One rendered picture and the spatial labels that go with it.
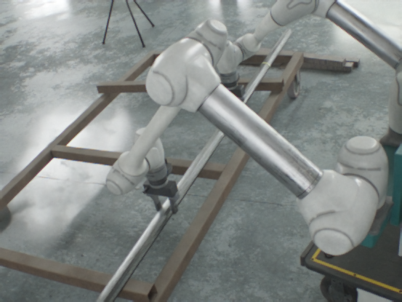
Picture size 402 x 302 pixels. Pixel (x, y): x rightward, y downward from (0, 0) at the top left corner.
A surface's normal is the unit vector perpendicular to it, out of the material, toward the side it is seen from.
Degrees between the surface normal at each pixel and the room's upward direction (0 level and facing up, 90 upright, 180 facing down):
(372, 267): 0
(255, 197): 0
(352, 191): 38
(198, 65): 47
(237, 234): 0
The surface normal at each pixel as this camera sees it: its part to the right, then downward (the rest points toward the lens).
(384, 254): -0.18, -0.82
